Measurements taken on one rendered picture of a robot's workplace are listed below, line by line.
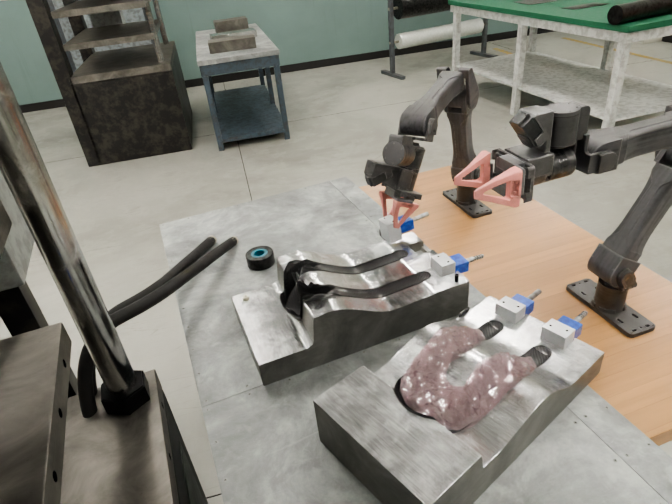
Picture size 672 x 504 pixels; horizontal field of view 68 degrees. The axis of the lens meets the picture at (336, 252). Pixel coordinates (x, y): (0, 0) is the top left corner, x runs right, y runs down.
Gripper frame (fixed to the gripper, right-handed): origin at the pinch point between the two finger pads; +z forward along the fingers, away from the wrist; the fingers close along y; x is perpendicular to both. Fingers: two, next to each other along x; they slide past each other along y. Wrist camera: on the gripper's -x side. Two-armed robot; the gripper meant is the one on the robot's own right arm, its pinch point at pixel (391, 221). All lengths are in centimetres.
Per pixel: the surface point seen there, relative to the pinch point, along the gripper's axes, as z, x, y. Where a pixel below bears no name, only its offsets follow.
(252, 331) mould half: 25.5, -34.9, 12.4
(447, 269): 4.0, 5.4, 19.7
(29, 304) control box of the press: 32, -79, -9
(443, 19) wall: -152, 366, -581
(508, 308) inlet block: 5.5, 11.0, 35.2
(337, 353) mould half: 24.3, -18.8, 23.0
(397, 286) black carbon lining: 10.6, -4.3, 16.5
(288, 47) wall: -58, 157, -618
